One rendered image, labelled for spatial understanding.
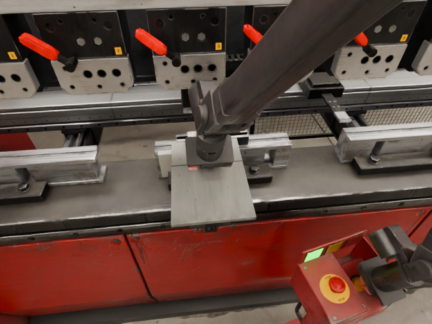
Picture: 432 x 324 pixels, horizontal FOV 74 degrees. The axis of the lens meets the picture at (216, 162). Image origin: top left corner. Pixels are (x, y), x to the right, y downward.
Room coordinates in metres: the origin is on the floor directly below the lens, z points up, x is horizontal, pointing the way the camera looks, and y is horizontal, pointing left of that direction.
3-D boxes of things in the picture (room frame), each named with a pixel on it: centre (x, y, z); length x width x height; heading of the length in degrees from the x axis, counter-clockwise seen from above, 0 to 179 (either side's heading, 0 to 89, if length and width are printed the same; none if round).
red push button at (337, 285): (0.29, -0.30, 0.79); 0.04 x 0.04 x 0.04
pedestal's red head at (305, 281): (0.31, -0.34, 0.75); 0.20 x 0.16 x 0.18; 109
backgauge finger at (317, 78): (0.81, -0.37, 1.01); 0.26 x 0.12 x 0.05; 6
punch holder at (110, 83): (0.59, 0.26, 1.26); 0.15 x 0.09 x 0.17; 96
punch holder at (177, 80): (0.61, 0.06, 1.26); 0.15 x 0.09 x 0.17; 96
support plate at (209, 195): (0.47, 0.02, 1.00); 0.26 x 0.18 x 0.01; 6
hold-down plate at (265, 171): (0.56, -0.01, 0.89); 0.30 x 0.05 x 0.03; 96
